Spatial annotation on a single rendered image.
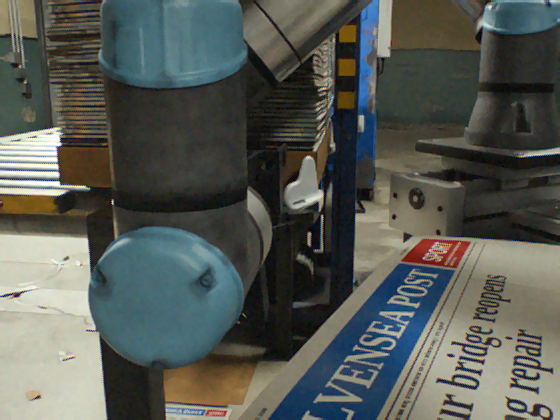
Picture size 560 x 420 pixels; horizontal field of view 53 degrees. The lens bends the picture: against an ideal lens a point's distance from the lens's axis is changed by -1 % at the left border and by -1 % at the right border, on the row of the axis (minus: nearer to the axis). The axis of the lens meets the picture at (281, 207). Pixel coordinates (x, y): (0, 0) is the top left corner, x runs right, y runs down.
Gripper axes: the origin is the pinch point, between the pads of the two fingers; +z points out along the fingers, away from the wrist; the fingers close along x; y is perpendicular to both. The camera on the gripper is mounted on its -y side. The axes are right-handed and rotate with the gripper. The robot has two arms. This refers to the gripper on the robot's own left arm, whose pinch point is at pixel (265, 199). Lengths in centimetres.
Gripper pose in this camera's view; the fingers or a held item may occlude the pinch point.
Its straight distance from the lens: 62.0
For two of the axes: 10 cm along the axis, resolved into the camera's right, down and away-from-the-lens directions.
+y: -0.1, -9.7, -2.3
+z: 1.3, -2.3, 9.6
